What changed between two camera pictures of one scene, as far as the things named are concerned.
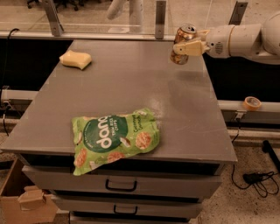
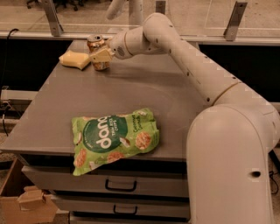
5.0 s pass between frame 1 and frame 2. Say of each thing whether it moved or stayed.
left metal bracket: stayed
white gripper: moved
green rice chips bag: stayed
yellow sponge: stayed
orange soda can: moved
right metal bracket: stayed
